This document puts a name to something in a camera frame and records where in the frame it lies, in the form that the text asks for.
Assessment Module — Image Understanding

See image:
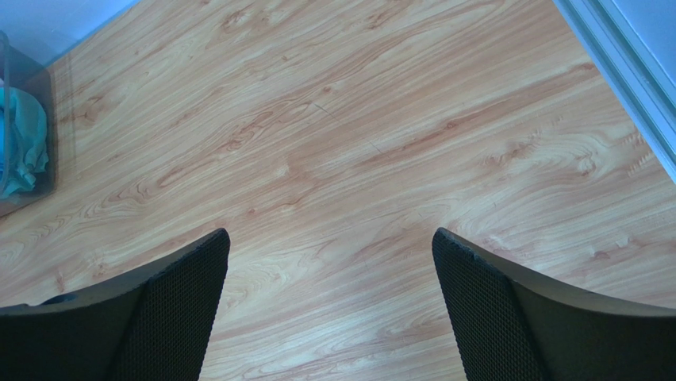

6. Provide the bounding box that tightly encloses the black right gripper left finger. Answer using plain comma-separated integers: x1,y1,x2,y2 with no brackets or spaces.
1,229,230,380

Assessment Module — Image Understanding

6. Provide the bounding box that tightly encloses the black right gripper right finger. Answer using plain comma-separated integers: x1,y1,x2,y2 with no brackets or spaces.
432,228,675,380

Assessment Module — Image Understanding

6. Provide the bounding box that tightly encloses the mint green t shirt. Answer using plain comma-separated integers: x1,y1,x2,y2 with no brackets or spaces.
1,87,49,199

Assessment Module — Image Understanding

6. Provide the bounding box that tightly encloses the clear plastic storage bin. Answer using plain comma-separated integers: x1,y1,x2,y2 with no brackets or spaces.
1,33,58,217

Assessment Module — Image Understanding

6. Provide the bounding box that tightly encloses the aluminium frame rail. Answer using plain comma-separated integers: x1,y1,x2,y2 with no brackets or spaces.
555,0,675,178

